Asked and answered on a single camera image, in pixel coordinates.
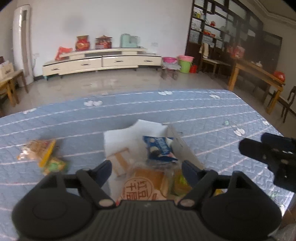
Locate cream TV cabinet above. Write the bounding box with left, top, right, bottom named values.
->
left=42, top=47, right=162, bottom=78

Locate orange striped snack packet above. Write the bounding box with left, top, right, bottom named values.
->
left=107, top=148, right=133, bottom=177

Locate dark wooden chair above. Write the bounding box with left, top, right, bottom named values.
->
left=1, top=70, right=29, bottom=108

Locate green bucket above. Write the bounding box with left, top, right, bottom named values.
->
left=178, top=55, right=194, bottom=74

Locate red bean bread packet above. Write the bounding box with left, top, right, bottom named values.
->
left=116, top=167, right=171, bottom=204

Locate dark display shelf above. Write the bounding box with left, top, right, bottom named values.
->
left=185, top=1, right=282, bottom=76

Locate wooden side table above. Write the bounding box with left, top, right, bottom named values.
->
left=228, top=59, right=285, bottom=114

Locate blue quilted table cover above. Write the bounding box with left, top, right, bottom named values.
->
left=1, top=89, right=293, bottom=240

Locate red gift box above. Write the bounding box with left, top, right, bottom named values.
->
left=95, top=35, right=112, bottom=49

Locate red plastic bag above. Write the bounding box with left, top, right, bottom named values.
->
left=55, top=47, right=73, bottom=61

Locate yellow-edged cracker packet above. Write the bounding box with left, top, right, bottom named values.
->
left=18, top=140, right=56, bottom=168

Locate mint green appliance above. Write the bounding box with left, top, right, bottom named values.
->
left=120, top=34, right=139, bottom=48

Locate green snack box packet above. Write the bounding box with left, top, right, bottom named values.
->
left=42, top=157, right=67, bottom=176

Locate small wooden stool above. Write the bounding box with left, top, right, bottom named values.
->
left=161, top=63, right=181, bottom=80

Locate red round jar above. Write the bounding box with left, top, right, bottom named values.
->
left=75, top=35, right=90, bottom=51

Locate white standing air conditioner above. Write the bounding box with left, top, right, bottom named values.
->
left=13, top=4, right=34, bottom=85

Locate blue cookie packet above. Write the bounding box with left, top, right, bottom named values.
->
left=142, top=136, right=178, bottom=163

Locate yellow snack bag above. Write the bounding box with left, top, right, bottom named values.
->
left=172, top=169, right=224, bottom=197

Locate white paper bag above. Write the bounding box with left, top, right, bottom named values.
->
left=0, top=61, right=14, bottom=80

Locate pink basin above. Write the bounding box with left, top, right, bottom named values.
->
left=163, top=57, right=178, bottom=64

